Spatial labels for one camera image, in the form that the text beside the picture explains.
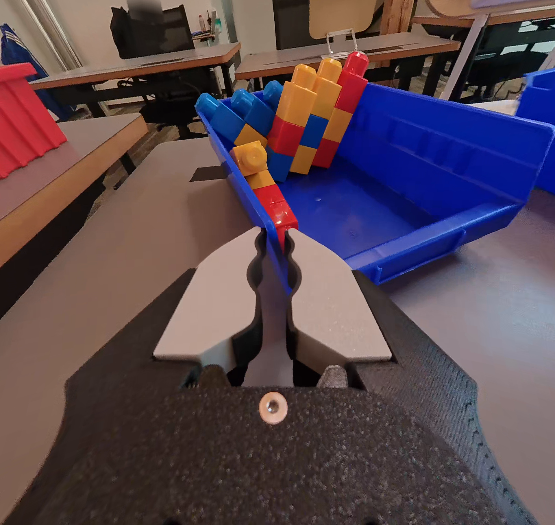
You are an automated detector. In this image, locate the wooden post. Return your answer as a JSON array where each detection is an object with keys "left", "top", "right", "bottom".
[{"left": 381, "top": 0, "right": 422, "bottom": 36}]

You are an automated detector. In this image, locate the row of mega block towers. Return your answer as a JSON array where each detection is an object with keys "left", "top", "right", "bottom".
[{"left": 195, "top": 51, "right": 370, "bottom": 183}]

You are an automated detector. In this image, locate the blue jacket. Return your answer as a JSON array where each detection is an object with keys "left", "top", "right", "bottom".
[{"left": 0, "top": 23, "right": 66, "bottom": 118}]

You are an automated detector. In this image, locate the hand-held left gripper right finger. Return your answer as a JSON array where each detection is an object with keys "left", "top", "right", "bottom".
[{"left": 284, "top": 228, "right": 394, "bottom": 377}]

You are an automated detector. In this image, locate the black tape piece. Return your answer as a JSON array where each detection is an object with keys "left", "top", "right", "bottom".
[{"left": 189, "top": 166, "right": 227, "bottom": 184}]

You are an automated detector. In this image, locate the red plastic bin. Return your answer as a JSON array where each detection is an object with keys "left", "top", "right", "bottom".
[{"left": 0, "top": 63, "right": 67, "bottom": 179}]

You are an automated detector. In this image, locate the wooden-edged desk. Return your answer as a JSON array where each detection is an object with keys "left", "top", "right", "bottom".
[
  {"left": 29, "top": 43, "right": 242, "bottom": 120},
  {"left": 0, "top": 113, "right": 150, "bottom": 270},
  {"left": 234, "top": 30, "right": 461, "bottom": 98},
  {"left": 410, "top": 6, "right": 555, "bottom": 102}
]

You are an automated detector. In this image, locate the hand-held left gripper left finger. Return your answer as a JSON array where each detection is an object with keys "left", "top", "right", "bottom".
[{"left": 153, "top": 226, "right": 267, "bottom": 374}]

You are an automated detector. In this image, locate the blue plastic bin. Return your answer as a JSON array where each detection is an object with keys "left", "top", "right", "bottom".
[
  {"left": 516, "top": 69, "right": 555, "bottom": 194},
  {"left": 195, "top": 82, "right": 555, "bottom": 296}
]

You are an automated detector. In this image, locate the yellow mega block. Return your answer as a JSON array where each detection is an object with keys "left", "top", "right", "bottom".
[{"left": 244, "top": 170, "right": 277, "bottom": 190}]

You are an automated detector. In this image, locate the wooden board document stand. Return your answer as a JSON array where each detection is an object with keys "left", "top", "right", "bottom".
[{"left": 309, "top": 0, "right": 382, "bottom": 56}]

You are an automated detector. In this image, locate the black upright panel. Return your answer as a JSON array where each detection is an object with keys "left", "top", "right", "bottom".
[{"left": 271, "top": 0, "right": 314, "bottom": 51}]

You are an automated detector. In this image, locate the red mega block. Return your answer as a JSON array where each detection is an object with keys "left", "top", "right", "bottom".
[{"left": 253, "top": 185, "right": 300, "bottom": 254}]

